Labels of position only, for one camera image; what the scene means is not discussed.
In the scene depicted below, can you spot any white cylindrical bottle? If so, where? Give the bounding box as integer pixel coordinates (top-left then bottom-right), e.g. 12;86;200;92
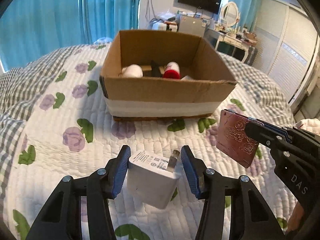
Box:
119;64;143;78

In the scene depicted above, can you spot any silver mini fridge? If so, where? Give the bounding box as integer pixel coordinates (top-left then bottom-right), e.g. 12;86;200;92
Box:
177;14;206;37

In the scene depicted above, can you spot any white plug charger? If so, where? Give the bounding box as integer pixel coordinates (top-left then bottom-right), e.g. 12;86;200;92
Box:
127;150;183;210

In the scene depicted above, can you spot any white louvered wardrobe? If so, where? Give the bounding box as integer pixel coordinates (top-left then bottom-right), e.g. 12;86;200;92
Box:
253;0;319;106

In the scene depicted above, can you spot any person's right hand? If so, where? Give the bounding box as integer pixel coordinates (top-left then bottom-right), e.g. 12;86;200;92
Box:
285;202;304;235

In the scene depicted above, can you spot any white dressing table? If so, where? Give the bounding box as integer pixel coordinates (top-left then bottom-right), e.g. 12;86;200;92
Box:
204;28;258;66

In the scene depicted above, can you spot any floral quilted bedspread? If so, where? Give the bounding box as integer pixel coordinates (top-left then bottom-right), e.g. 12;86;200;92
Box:
1;44;296;239

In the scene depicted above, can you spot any black cylindrical bottle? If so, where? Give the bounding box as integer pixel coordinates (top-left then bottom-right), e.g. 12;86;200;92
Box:
150;60;162;77

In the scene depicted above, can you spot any open cardboard box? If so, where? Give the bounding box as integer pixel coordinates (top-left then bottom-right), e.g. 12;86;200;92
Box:
99;29;236;119

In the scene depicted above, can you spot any blue window curtain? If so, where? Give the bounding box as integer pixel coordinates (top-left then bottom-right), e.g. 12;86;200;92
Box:
1;0;139;71

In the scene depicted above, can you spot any red rose-pattern card case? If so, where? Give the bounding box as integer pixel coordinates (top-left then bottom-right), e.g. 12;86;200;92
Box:
216;109;263;168

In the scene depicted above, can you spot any oval vanity mirror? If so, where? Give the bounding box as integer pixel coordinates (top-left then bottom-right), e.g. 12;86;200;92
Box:
220;2;240;27

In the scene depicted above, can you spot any white square adapter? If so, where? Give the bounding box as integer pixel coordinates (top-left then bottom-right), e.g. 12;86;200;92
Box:
181;75;194;81

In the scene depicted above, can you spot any grey checkered bed sheet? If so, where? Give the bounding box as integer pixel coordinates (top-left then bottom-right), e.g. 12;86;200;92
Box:
1;45;82;181

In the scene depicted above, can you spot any white red-capped tube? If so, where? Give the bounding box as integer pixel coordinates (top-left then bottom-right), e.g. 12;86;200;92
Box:
163;62;181;79

